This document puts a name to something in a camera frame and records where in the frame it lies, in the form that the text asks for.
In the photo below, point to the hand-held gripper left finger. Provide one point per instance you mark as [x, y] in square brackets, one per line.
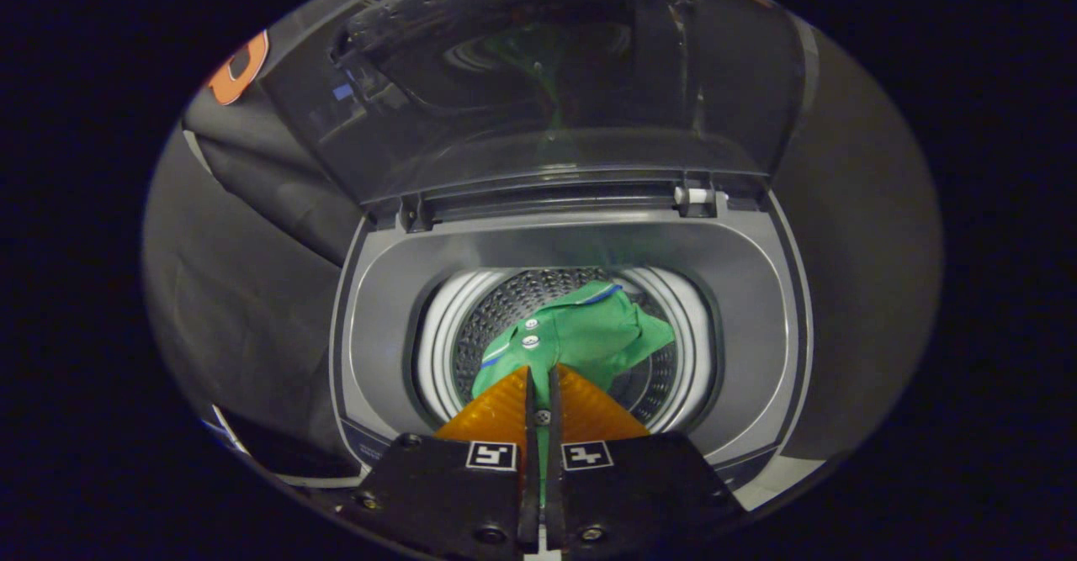
[454, 502]

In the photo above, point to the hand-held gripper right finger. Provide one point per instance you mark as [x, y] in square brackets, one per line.
[639, 494]

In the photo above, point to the green polo shirt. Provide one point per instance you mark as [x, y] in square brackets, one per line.
[589, 334]

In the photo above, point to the grey washing machine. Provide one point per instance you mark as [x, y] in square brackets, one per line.
[387, 309]

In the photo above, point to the dark transparent washing machine lid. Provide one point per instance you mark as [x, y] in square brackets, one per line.
[538, 82]

